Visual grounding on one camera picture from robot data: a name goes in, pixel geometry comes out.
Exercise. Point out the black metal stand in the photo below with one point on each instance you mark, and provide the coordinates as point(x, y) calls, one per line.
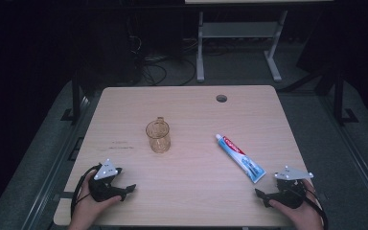
point(76, 99)
point(340, 99)

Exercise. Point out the person's right hand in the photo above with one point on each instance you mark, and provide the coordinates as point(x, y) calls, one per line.
point(300, 215)

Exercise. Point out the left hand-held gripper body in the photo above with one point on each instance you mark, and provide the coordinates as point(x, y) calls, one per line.
point(103, 187)

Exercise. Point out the grey metal table frame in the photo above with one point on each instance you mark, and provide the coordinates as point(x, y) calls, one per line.
point(239, 35)

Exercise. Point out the white blue toothpaste tube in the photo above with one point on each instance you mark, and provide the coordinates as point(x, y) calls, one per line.
point(240, 157)

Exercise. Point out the dark computer tower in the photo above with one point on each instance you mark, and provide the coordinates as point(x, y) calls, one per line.
point(108, 48)

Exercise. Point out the person's left hand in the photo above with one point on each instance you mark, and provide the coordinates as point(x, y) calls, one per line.
point(87, 207)

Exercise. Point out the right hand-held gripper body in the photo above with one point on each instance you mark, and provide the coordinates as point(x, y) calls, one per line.
point(289, 188)

